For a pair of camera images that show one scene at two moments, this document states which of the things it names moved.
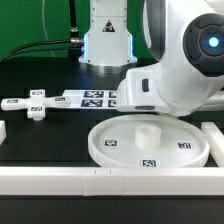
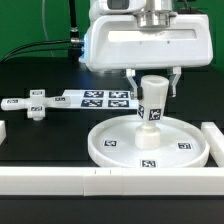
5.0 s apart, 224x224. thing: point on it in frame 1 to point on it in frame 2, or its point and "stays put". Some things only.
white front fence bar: [109, 181] stays put
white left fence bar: [3, 133] stays put
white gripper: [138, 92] to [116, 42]
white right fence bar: [215, 141] stays put
